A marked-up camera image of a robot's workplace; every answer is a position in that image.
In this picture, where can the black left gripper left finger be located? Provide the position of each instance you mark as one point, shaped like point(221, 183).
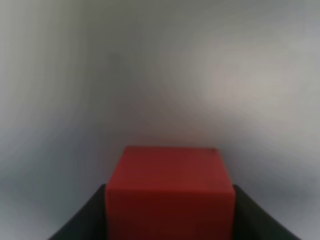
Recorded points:
point(89, 223)

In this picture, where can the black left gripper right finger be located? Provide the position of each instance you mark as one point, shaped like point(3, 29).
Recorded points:
point(251, 222)

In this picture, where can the red cube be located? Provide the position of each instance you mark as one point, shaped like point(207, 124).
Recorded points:
point(170, 193)

